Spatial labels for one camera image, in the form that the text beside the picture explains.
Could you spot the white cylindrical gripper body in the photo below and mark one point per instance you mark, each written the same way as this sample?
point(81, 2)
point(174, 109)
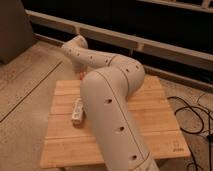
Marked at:
point(79, 67)

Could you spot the orange red pepper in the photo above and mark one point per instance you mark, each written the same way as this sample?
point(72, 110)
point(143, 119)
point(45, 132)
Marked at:
point(81, 76)

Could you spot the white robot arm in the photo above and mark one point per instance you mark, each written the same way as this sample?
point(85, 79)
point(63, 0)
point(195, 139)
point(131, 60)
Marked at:
point(104, 93)

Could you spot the white plastic bottle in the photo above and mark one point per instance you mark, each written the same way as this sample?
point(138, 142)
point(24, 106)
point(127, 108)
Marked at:
point(78, 113)

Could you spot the grey couch corner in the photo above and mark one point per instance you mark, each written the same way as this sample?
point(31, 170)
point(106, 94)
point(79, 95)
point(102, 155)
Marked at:
point(16, 33)

